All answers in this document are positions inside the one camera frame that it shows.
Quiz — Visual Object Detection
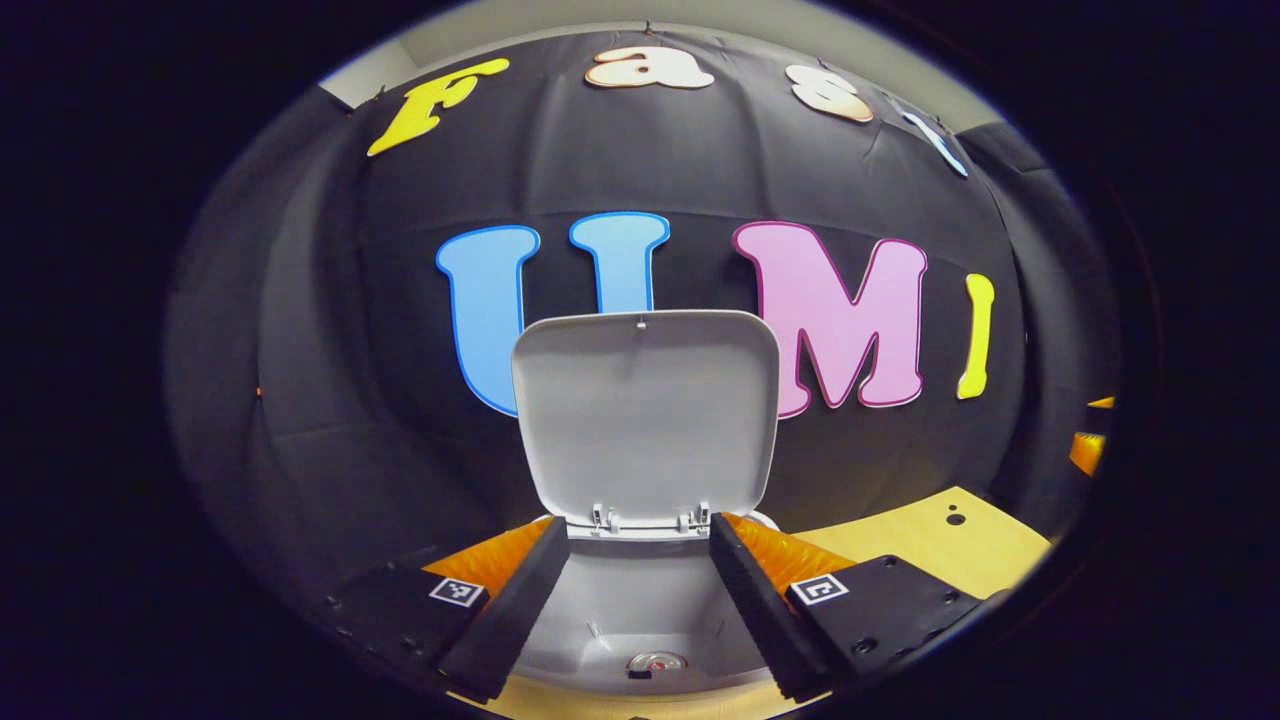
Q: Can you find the black backdrop cloth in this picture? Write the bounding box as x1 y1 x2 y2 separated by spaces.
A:
165 25 1121 601

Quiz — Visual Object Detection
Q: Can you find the wooden desktop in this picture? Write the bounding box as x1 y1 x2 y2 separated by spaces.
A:
445 486 1053 720

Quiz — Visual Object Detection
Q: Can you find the white desktop garbage bin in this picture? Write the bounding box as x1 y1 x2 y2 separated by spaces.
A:
510 309 791 696

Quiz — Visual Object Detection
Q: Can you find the red pop can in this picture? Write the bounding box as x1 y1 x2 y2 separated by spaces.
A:
625 650 689 681

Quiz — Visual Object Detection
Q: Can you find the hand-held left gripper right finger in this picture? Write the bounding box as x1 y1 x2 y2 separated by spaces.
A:
709 511 991 703

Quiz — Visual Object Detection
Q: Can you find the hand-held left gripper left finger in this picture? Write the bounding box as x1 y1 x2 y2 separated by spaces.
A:
320 515 571 704

